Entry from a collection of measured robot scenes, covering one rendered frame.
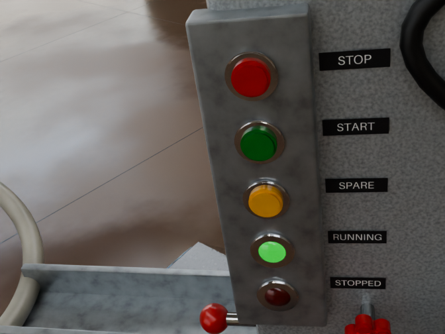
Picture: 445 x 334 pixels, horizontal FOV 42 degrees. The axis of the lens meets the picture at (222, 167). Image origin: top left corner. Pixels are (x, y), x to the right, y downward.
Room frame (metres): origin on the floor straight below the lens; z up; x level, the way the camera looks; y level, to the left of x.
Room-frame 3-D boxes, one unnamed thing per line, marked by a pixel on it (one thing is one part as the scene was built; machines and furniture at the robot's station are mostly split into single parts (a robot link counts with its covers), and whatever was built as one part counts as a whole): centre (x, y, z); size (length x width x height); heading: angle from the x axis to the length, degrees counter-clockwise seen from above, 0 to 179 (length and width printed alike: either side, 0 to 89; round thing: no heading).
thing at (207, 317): (0.42, 0.01, 1.20); 0.08 x 0.03 x 0.03; 75
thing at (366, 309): (0.34, -0.10, 1.26); 0.04 x 0.04 x 0.04; 75
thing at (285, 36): (0.37, -0.03, 1.40); 0.08 x 0.03 x 0.28; 75
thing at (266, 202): (0.35, -0.03, 1.40); 0.03 x 0.01 x 0.03; 75
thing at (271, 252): (0.35, -0.03, 1.35); 0.02 x 0.01 x 0.02; 75
